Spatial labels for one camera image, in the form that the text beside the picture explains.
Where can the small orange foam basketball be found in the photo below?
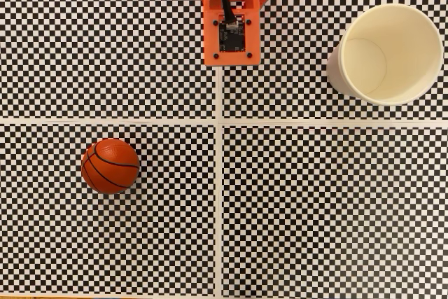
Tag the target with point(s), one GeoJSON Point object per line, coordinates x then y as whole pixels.
{"type": "Point", "coordinates": [110, 167]}

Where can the cream paper cup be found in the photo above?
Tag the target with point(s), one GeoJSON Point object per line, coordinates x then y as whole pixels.
{"type": "Point", "coordinates": [402, 50]}

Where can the black white checkerboard paper sheet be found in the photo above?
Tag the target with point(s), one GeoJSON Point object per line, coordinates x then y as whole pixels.
{"type": "Point", "coordinates": [87, 33]}
{"type": "Point", "coordinates": [157, 236]}
{"type": "Point", "coordinates": [332, 208]}
{"type": "Point", "coordinates": [297, 33]}

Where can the orange camera mount with board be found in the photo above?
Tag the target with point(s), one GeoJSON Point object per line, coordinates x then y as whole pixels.
{"type": "Point", "coordinates": [213, 40]}

